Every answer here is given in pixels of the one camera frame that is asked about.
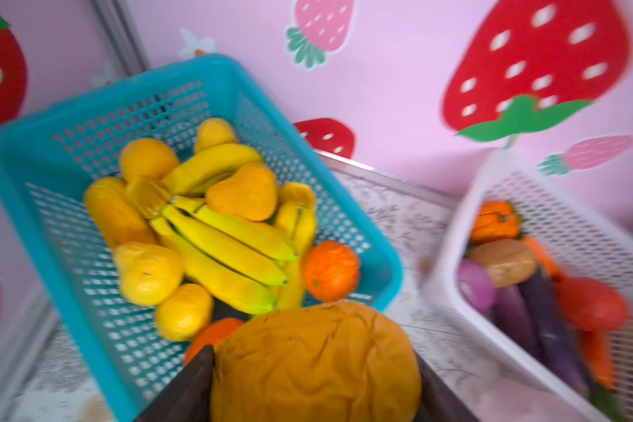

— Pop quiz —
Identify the yellow pear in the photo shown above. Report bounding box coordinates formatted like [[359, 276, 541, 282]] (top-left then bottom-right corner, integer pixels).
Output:
[[113, 242, 184, 307]]

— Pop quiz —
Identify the red bell pepper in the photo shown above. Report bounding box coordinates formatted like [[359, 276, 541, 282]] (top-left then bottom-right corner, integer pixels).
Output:
[[556, 278, 631, 332]]

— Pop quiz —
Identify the orange carrot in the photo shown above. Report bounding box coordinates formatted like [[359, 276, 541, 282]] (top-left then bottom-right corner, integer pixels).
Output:
[[580, 332, 615, 390]]

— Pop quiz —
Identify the pink plastic grocery bag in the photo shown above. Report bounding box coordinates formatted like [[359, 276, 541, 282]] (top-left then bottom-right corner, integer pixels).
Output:
[[475, 378, 585, 422]]

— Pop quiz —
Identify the white plastic basket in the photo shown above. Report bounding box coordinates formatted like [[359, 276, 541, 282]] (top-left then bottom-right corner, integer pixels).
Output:
[[421, 149, 633, 421]]

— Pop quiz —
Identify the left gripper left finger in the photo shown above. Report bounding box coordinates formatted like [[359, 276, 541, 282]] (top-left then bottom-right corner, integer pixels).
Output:
[[134, 345, 216, 422]]

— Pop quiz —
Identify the purple eggplant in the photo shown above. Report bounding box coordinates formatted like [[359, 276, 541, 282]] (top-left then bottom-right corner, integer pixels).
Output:
[[519, 267, 591, 398], [493, 285, 541, 360]]

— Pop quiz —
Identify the yellow banana bunch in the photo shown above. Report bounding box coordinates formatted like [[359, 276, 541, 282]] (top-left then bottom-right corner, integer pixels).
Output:
[[120, 138, 299, 315]]

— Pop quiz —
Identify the yellow lemon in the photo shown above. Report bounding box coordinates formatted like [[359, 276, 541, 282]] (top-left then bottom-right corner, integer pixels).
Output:
[[155, 283, 214, 342]]

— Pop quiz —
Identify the yellow mango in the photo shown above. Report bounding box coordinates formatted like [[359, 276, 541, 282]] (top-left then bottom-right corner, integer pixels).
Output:
[[205, 164, 279, 222]]

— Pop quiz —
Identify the orange tangerine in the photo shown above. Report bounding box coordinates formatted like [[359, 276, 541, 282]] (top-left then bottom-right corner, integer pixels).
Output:
[[302, 241, 362, 302]]

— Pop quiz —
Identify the small orange pumpkin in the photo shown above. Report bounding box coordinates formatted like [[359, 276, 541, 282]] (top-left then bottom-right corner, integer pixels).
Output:
[[469, 202, 522, 245]]

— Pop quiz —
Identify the large orange fruit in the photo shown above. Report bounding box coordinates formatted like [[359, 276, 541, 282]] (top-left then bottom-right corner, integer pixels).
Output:
[[210, 301, 422, 421]]

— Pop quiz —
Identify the brown potato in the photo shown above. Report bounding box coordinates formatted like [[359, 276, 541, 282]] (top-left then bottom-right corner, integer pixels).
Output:
[[467, 239, 539, 288]]

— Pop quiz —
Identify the purple onion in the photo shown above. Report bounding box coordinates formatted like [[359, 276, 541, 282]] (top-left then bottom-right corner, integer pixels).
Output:
[[457, 258, 497, 314]]

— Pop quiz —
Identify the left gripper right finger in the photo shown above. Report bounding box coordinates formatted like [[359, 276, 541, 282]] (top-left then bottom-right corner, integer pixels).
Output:
[[413, 354, 478, 422]]

